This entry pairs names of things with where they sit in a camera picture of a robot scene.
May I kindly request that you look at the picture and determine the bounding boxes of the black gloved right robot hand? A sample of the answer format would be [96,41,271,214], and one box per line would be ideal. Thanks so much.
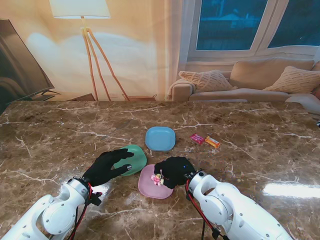
[154,156,197,190]

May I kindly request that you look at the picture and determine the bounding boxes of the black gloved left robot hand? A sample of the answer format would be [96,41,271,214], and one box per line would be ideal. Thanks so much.
[82,147,135,187]

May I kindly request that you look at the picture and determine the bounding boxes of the pink bow candy cluster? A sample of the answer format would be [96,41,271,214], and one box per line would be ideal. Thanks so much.
[149,169,166,186]

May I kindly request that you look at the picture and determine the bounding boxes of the pink candy bar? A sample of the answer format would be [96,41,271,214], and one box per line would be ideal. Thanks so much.
[189,134,205,145]

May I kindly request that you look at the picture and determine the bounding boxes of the orange candy bar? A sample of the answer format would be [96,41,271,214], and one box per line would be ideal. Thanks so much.
[204,136,221,149]

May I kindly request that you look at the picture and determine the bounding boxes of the pink square plastic dish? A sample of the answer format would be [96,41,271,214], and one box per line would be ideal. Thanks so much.
[138,164,176,200]

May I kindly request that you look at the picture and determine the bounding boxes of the green square plastic dish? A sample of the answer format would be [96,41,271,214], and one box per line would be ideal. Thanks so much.
[111,144,148,177]

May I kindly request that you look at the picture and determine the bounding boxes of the blue square plastic dish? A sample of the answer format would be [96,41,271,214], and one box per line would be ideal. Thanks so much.
[145,126,177,153]

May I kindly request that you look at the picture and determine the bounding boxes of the cream knitted cushion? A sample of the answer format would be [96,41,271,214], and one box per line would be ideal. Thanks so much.
[262,65,320,94]
[178,69,238,92]

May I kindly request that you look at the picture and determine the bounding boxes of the beige sofa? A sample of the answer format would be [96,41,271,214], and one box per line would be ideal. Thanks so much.
[167,56,320,115]

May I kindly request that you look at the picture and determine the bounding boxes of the sheer cream curtain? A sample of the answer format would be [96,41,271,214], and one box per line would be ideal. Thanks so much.
[156,0,201,101]

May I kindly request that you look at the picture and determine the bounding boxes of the dark flat screen television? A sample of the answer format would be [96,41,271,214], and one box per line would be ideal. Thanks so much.
[0,18,62,111]

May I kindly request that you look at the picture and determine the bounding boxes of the white framed window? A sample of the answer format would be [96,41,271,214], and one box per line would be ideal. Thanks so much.
[187,0,320,60]

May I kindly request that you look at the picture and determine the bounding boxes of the wooden tripod floor lamp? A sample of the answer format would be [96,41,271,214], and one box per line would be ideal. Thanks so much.
[49,0,131,102]

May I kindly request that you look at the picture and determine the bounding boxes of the red black right arm cable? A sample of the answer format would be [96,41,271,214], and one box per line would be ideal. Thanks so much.
[184,174,227,240]

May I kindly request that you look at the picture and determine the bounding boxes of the red black arm cable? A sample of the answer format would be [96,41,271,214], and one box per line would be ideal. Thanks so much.
[69,182,103,240]
[184,174,227,240]

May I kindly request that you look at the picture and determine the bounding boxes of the red black left arm cable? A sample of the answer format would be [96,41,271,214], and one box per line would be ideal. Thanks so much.
[69,182,103,240]

